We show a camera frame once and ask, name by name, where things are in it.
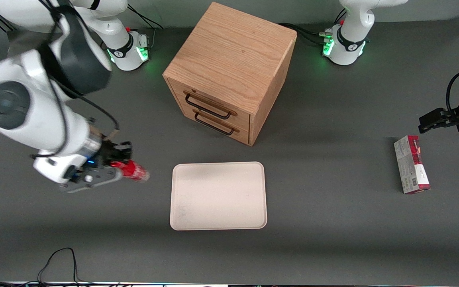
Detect wooden drawer front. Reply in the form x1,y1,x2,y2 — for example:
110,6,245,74
167,78,251,128
179,108,251,145

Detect cream rectangular plastic tray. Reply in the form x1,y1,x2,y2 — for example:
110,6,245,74
170,161,268,231

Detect red and white carton box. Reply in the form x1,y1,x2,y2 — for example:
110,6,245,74
394,135,431,195

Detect black cables at arm base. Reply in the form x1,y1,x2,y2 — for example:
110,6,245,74
279,22,330,47
127,3,165,42

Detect black cables at right arm base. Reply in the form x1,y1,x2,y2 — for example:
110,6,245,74
127,3,165,42

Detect black metal drawer handle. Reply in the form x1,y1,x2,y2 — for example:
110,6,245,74
193,110,240,136
184,91,238,120

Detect red soda can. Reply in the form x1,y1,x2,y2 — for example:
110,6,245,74
112,159,150,182

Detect black cable at table edge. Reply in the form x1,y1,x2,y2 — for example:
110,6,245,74
0,247,94,287

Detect wooden two-drawer cabinet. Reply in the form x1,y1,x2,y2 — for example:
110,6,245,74
163,2,298,147

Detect black cables at left arm base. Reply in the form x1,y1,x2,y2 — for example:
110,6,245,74
279,22,330,47

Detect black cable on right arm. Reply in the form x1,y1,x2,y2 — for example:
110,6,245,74
48,0,120,158

